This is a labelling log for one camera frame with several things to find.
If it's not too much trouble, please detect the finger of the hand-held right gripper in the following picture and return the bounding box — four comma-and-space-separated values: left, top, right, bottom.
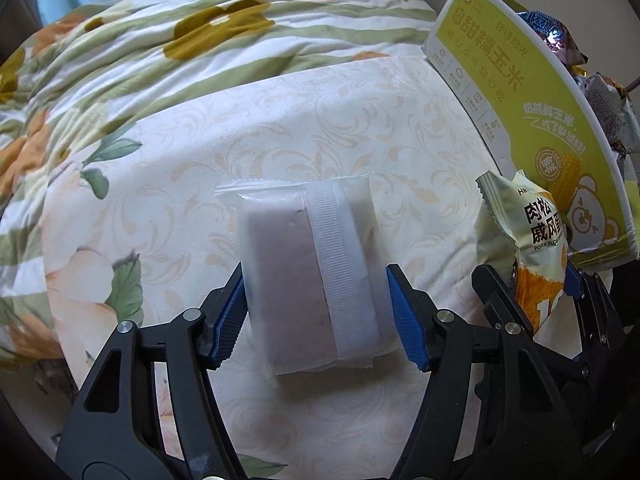
566, 266, 627, 367
471, 264, 540, 341

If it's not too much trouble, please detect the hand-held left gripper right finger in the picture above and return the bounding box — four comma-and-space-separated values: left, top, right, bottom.
385, 264, 584, 480

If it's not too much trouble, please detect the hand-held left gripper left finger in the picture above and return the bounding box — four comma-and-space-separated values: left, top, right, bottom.
55, 260, 251, 480

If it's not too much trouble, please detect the cream and orange cake packet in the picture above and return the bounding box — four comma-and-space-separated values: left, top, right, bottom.
475, 170, 574, 339

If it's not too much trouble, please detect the translucent white cake packet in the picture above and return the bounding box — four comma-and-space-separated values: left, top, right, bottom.
215, 174, 389, 377

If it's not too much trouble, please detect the yellow-green cardboard box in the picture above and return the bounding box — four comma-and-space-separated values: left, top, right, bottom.
421, 0, 640, 269

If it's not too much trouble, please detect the silver grey snack bag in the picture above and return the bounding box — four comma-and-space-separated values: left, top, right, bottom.
575, 74, 640, 157

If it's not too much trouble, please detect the purple snack bag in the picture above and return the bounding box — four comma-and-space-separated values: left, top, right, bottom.
517, 9, 590, 66

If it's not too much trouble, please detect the floral striped blanket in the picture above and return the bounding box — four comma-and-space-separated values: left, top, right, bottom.
0, 0, 440, 362

